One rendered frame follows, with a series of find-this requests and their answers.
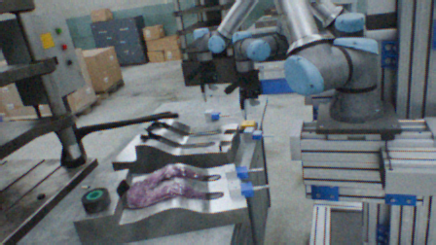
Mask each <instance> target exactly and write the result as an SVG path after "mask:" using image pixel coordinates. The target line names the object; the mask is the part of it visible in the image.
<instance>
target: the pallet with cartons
mask: <svg viewBox="0 0 436 245"><path fill-rule="evenodd" d="M82 53H83V55H84V60H85V62H86V66H87V68H88V70H89V74H90V76H91V82H92V86H93V89H94V93H95V94H99V96H100V99H108V97H109V94H108V93H112V92H117V88H118V87H122V86H124V85H125V83H124V81H123V75H122V73H121V67H120V64H119V62H118V60H117V55H116V52H115V50H114V47H108V48H103V49H93V50H88V51H84V52H82Z"/></svg>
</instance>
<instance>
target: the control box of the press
mask: <svg viewBox="0 0 436 245"><path fill-rule="evenodd" d="M33 17H34V21H35V23H36V27H37V29H38V33H39V35H40V36H41V41H42V43H43V47H44V48H45V52H46V54H47V57H52V58H53V59H54V62H55V66H56V69H55V71H54V78H55V82H56V84H57V88H58V90H59V94H60V96H61V98H62V101H63V103H64V108H65V110H66V111H67V112H72V111H71V108H70V105H69V103H68V99H67V96H68V95H69V94H72V93H75V91H77V89H78V88H81V87H82V86H85V85H86V82H85V80H84V75H83V73H82V69H81V66H80V62H79V60H78V58H77V54H76V52H75V48H74V46H73V41H72V39H71V35H70V33H69V28H68V26H67V24H66V20H65V17H64V13H63V12H62V11H58V12H54V13H45V14H41V15H33ZM0 48H1V52H2V53H3V55H4V58H5V59H6V62H7V64H8V66H10V65H16V64H23V63H26V62H30V60H32V59H31V57H30V55H29V51H28V49H27V46H26V45H25V41H24V39H23V36H22V34H21V32H20V28H19V26H18V22H17V19H16V18H11V19H4V20H0ZM15 85H16V87H17V90H18V94H19V96H20V99H21V101H22V103H23V106H33V108H35V110H36V114H37V117H38V119H40V118H43V117H42V116H41V114H40V110H39V108H38V106H39V105H47V104H48V103H47V99H46V97H45V93H44V92H43V89H42V87H41V85H40V81H39V80H38V76H36V75H34V76H32V77H29V78H23V79H20V81H18V82H15ZM78 147H79V151H80V152H85V154H86V151H85V149H84V145H83V142H82V140H81V141H80V142H79V145H78ZM87 157H88V156H87V154H86V158H87Z"/></svg>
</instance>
